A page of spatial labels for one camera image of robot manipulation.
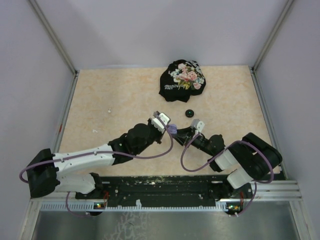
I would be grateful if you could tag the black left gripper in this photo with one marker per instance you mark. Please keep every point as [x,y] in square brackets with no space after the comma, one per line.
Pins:
[160,134]

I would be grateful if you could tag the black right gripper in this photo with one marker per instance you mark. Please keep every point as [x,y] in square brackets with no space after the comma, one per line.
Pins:
[185,132]

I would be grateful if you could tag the purple earbud charging case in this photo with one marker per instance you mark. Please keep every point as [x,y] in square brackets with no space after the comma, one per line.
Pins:
[172,129]

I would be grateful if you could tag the black earbud charging case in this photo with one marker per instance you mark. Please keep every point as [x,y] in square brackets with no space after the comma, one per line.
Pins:
[189,113]

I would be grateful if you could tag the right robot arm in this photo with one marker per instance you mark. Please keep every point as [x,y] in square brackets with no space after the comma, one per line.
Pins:
[255,157]

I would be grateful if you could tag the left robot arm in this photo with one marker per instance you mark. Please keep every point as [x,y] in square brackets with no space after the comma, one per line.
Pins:
[50,172]

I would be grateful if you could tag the black floral folded shirt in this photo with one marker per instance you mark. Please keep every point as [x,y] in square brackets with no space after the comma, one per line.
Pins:
[181,80]

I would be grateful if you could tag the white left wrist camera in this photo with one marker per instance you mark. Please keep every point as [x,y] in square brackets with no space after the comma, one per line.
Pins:
[161,120]

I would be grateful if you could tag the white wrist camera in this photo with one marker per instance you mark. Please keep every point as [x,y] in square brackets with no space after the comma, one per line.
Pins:
[197,126]
[161,120]

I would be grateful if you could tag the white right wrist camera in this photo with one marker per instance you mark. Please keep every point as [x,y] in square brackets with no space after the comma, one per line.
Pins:
[197,126]

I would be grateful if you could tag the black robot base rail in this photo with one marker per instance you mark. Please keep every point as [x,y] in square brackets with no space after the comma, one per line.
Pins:
[168,190]

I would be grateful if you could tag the right aluminium frame post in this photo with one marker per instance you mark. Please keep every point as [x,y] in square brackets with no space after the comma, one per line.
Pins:
[273,34]

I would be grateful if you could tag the aluminium frame post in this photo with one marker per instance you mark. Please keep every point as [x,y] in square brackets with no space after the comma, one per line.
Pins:
[273,34]
[52,35]

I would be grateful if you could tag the white slotted cable duct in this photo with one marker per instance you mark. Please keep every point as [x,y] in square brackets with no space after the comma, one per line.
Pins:
[223,205]

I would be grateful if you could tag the left aluminium frame post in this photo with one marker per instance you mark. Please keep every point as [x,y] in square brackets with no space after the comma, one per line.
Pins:
[52,35]

